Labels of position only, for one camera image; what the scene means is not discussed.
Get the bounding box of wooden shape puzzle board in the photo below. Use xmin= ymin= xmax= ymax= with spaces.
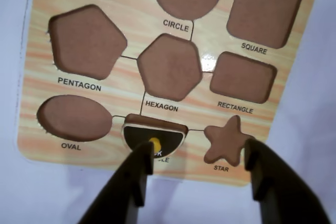
xmin=17 ymin=0 xmax=322 ymax=187

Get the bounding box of black semicircle piece yellow pin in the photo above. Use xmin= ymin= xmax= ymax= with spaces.
xmin=121 ymin=113 xmax=190 ymax=163

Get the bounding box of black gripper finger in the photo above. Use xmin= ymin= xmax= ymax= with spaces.
xmin=76 ymin=140 xmax=155 ymax=224
xmin=244 ymin=138 xmax=332 ymax=224

